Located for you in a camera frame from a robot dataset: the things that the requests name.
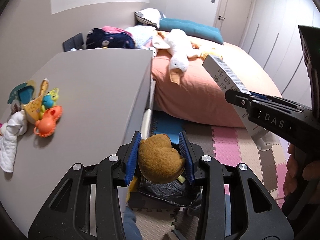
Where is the bed with orange sheet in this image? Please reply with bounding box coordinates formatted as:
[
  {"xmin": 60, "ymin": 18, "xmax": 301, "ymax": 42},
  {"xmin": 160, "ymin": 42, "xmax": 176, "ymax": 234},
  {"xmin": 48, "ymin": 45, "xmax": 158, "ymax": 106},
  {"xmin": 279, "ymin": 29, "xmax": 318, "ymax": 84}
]
[{"xmin": 151, "ymin": 41, "xmax": 283, "ymax": 128}]

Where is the white goose plush toy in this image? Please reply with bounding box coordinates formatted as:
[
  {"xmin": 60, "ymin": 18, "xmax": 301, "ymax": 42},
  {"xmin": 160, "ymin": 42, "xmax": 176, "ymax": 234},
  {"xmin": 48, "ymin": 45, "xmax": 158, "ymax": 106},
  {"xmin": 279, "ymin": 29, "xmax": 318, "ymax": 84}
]
[{"xmin": 164, "ymin": 29, "xmax": 217, "ymax": 85}]

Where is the checked patchwork pillow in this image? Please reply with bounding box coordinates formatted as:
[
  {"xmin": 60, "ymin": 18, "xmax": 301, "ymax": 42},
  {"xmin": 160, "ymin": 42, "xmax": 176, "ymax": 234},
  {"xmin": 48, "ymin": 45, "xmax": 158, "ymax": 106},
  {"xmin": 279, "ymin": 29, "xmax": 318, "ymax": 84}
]
[{"xmin": 134, "ymin": 8, "xmax": 167, "ymax": 29}]

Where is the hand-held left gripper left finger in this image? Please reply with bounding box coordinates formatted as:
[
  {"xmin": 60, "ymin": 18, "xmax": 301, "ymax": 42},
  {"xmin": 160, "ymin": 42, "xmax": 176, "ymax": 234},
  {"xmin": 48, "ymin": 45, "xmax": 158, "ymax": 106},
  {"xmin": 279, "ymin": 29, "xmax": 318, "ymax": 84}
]
[{"xmin": 29, "ymin": 131, "xmax": 143, "ymax": 240}]

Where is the green and blue frog toy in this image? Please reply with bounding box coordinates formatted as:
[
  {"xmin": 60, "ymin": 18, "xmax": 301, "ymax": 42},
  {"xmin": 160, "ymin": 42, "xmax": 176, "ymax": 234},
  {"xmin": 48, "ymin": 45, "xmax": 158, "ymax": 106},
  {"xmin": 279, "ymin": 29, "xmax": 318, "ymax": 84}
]
[{"xmin": 41, "ymin": 87, "xmax": 62, "ymax": 113}]

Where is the white door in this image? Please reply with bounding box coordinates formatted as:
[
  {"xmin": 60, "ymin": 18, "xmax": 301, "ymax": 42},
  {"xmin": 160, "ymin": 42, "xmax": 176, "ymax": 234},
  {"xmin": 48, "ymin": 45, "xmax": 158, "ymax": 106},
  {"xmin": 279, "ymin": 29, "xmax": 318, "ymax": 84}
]
[{"xmin": 214, "ymin": 0, "xmax": 258, "ymax": 47}]

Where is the navy patterned blanket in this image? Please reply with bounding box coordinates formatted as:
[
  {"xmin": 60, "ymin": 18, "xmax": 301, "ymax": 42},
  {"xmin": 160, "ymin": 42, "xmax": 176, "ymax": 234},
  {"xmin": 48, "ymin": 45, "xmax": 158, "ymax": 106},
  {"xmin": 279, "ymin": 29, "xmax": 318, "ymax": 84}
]
[{"xmin": 86, "ymin": 28, "xmax": 137, "ymax": 50}]

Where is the pink cloth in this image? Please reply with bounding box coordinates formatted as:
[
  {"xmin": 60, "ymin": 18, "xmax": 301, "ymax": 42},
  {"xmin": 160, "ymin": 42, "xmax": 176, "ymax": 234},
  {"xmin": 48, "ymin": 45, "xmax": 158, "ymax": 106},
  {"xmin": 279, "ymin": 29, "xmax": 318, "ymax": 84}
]
[{"xmin": 102, "ymin": 26, "xmax": 130, "ymax": 36}]

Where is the white wardrobe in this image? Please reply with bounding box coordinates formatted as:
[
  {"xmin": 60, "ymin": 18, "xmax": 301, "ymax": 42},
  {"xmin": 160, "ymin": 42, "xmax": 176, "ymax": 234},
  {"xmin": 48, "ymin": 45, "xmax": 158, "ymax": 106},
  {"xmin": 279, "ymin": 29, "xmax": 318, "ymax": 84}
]
[{"xmin": 241, "ymin": 0, "xmax": 320, "ymax": 110}]

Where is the dark grey bedside panel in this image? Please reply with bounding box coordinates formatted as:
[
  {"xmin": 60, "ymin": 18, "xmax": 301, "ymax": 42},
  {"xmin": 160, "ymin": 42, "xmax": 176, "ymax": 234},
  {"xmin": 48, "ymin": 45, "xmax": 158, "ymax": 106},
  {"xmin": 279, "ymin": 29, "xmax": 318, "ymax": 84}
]
[{"xmin": 63, "ymin": 33, "xmax": 87, "ymax": 52}]

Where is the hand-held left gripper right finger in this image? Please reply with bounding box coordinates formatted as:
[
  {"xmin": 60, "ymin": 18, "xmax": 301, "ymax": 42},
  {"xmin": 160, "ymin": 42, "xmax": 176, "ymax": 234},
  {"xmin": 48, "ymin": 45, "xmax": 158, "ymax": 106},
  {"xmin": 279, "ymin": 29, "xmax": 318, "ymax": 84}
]
[{"xmin": 179, "ymin": 131, "xmax": 294, "ymax": 240}]

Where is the teal and yellow cloth toy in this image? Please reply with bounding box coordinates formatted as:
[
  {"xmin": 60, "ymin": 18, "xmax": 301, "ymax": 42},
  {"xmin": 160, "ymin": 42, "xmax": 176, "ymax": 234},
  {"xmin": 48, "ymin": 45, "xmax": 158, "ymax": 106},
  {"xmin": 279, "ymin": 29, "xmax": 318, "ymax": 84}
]
[{"xmin": 7, "ymin": 79, "xmax": 38, "ymax": 115}]

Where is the white and orange plush toy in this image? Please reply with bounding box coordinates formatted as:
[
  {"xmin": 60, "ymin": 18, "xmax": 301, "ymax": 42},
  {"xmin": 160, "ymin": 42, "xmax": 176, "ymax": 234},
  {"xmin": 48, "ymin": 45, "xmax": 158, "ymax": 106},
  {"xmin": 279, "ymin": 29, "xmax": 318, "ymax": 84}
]
[{"xmin": 152, "ymin": 31, "xmax": 173, "ymax": 50}]

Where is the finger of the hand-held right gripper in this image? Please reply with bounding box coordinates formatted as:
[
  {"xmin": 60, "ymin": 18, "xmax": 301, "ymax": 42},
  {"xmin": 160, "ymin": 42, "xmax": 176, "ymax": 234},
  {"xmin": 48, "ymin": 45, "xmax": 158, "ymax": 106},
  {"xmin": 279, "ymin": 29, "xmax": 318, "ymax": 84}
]
[
  {"xmin": 224, "ymin": 89, "xmax": 253, "ymax": 111},
  {"xmin": 250, "ymin": 92, "xmax": 312, "ymax": 113}
]

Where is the person's right hand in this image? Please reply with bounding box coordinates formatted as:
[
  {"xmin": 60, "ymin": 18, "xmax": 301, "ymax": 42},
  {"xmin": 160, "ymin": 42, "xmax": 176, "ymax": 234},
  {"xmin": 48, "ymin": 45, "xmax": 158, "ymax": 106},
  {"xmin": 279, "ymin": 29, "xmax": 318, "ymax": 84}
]
[{"xmin": 283, "ymin": 144, "xmax": 320, "ymax": 204}]

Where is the light blue knit blanket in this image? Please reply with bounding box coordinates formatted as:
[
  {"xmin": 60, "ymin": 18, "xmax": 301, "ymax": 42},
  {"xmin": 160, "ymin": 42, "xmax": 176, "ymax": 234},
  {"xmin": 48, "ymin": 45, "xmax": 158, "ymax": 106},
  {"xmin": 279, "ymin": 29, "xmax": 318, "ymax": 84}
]
[{"xmin": 124, "ymin": 26, "xmax": 157, "ymax": 49}]

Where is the orange crab toy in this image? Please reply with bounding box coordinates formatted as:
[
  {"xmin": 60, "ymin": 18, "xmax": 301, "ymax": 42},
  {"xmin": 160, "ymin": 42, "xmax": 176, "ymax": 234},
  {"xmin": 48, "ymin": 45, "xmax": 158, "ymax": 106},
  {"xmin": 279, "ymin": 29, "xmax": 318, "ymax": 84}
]
[{"xmin": 33, "ymin": 106, "xmax": 63, "ymax": 138}]

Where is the teal cushion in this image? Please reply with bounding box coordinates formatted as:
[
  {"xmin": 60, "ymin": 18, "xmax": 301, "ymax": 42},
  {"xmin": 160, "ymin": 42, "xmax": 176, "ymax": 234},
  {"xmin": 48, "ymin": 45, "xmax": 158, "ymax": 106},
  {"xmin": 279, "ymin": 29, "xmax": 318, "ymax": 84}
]
[{"xmin": 159, "ymin": 17, "xmax": 224, "ymax": 45}]

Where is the yellow spotted plush toy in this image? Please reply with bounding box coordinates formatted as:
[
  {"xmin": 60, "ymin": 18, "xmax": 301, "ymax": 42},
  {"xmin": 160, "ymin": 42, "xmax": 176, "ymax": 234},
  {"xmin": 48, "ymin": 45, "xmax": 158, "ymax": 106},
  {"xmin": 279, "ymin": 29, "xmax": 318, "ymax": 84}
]
[{"xmin": 24, "ymin": 79, "xmax": 50, "ymax": 125}]

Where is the yellow duck plush toy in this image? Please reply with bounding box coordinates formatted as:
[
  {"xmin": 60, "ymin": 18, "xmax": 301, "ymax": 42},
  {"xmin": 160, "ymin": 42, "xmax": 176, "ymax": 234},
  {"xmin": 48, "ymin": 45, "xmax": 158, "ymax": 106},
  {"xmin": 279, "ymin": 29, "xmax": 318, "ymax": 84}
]
[{"xmin": 197, "ymin": 47, "xmax": 223, "ymax": 59}]

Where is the person's blue trouser leg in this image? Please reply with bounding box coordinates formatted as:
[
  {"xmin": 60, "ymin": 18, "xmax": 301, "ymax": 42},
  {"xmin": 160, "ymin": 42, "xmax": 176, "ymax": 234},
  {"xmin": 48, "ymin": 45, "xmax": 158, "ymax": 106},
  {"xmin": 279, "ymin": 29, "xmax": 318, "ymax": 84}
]
[{"xmin": 122, "ymin": 205, "xmax": 143, "ymax": 240}]

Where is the trash bin with black bag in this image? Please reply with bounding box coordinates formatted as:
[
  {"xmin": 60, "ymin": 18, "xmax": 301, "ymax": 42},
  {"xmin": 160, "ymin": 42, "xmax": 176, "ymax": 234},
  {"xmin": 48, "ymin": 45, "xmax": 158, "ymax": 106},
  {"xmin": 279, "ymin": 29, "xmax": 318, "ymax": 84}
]
[{"xmin": 129, "ymin": 175, "xmax": 203, "ymax": 212}]

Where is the grey desk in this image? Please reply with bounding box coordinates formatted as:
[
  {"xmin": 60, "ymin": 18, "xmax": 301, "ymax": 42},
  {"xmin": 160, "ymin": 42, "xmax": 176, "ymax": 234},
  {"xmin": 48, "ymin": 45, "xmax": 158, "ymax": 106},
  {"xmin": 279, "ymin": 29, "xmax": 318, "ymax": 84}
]
[{"xmin": 0, "ymin": 49, "xmax": 156, "ymax": 240}]

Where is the coloured foam floor mat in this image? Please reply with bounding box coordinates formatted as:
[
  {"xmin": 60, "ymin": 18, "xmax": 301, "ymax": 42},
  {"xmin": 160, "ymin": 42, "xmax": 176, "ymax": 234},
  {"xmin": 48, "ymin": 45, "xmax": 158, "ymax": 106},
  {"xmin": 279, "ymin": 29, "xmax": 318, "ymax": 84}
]
[{"xmin": 130, "ymin": 110, "xmax": 295, "ymax": 240}]

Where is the brown plush toy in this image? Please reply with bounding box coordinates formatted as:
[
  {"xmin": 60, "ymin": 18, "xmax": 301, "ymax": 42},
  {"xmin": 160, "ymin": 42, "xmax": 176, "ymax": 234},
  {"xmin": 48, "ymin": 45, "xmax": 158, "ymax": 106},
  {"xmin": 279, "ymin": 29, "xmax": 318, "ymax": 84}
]
[{"xmin": 138, "ymin": 134, "xmax": 187, "ymax": 183}]

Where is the white cardboard box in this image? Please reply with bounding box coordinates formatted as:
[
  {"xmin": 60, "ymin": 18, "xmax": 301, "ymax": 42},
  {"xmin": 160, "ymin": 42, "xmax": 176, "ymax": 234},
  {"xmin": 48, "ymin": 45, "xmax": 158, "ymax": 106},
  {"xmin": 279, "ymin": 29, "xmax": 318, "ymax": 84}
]
[{"xmin": 202, "ymin": 54, "xmax": 273, "ymax": 152}]

